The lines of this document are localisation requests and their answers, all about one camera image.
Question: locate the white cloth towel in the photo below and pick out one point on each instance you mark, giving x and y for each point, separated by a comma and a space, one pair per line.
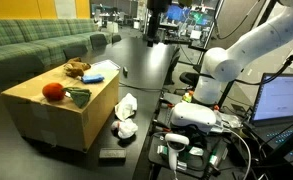
126, 107

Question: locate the brown plush toy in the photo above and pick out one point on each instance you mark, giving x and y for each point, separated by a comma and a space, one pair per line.
74, 67

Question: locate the white red cloth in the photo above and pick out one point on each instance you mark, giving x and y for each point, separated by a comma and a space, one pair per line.
125, 129

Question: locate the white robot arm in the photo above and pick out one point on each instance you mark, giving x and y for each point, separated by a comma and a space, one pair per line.
225, 65

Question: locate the large cardboard box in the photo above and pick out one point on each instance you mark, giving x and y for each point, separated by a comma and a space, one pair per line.
62, 123

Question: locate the small black remote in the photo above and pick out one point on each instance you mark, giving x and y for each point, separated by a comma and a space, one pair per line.
125, 71

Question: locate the white VR headset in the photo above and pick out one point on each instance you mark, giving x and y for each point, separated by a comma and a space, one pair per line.
184, 114

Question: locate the white VR controller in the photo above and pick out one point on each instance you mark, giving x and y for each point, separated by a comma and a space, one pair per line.
176, 143

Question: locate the green plush leaf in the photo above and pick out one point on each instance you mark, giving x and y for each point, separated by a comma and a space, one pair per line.
80, 96

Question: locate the black rectangular block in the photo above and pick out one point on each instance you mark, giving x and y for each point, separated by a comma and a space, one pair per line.
112, 153

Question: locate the red orange plush ball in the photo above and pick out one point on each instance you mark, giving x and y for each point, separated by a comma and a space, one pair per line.
53, 92

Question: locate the open laptop computer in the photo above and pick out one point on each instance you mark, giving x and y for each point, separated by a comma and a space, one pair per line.
271, 120

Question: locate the green plaid sofa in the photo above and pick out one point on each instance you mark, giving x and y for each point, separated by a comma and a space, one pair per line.
43, 38

